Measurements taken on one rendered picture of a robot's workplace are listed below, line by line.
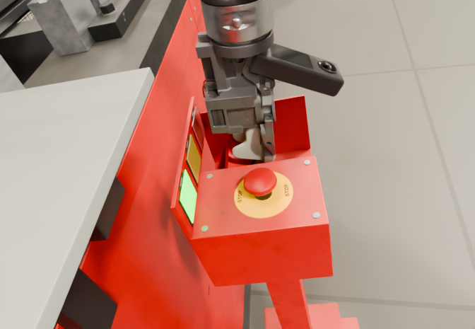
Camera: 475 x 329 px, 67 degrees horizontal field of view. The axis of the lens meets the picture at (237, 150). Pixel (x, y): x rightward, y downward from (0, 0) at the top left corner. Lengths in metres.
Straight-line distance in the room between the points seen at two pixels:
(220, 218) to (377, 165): 1.16
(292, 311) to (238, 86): 0.49
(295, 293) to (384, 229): 0.69
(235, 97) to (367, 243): 0.97
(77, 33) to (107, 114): 0.46
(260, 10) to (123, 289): 0.35
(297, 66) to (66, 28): 0.42
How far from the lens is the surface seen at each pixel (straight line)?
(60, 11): 0.69
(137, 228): 0.51
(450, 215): 1.42
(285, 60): 0.42
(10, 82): 0.54
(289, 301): 0.74
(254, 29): 0.38
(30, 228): 0.19
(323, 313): 1.07
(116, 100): 0.25
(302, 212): 0.42
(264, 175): 0.42
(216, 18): 0.38
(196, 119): 0.51
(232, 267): 0.48
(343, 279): 1.25
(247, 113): 0.44
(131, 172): 0.50
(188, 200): 0.42
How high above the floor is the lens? 1.12
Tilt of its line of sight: 42 degrees down
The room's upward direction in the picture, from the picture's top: 17 degrees counter-clockwise
